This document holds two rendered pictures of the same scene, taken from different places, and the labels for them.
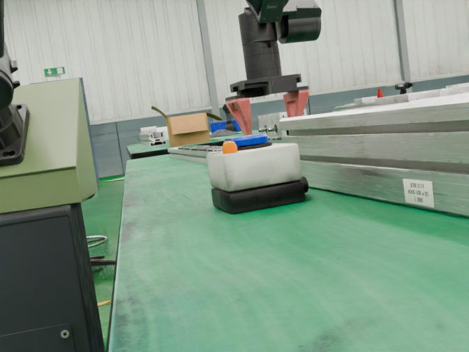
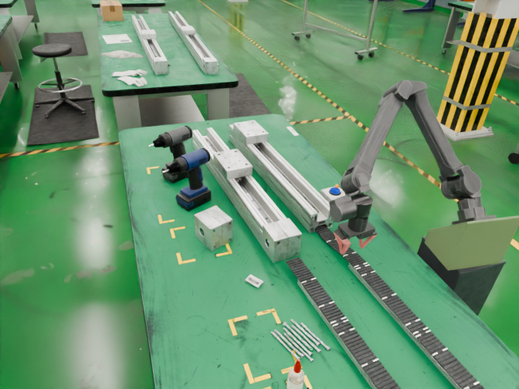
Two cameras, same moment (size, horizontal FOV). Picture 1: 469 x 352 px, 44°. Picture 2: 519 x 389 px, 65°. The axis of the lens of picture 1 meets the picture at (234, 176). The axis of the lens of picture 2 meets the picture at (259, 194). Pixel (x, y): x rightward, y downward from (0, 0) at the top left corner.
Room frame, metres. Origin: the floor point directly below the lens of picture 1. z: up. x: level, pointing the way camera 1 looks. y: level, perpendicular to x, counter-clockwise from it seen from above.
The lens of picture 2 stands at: (1.86, -0.57, 1.71)
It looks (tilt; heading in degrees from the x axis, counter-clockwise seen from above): 34 degrees down; 169
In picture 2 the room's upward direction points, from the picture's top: 3 degrees clockwise
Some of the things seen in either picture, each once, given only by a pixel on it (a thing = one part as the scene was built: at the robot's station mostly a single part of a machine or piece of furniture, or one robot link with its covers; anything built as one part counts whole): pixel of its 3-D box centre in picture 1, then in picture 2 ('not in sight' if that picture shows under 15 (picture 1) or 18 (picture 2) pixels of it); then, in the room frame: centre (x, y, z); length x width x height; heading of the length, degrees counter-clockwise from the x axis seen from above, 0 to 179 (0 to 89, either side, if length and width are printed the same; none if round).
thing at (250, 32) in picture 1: (261, 28); (360, 206); (0.93, -0.07, 1.01); 0.07 x 0.06 x 0.07; 107
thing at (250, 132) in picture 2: not in sight; (250, 134); (0.13, -0.28, 0.87); 0.16 x 0.11 x 0.07; 15
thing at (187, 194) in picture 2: not in sight; (186, 181); (0.55, -0.59, 0.89); 0.20 x 0.08 x 0.22; 127
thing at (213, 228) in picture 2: not in sight; (216, 226); (0.75, -0.50, 0.83); 0.11 x 0.10 x 0.10; 120
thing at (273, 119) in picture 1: (285, 127); not in sight; (1.79, -0.17, 0.83); 0.11 x 0.10 x 0.10; 107
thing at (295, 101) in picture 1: (283, 110); (347, 241); (0.94, -0.09, 0.88); 0.07 x 0.07 x 0.09; 16
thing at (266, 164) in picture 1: (261, 173); (331, 198); (0.61, -0.03, 0.81); 0.10 x 0.08 x 0.06; 105
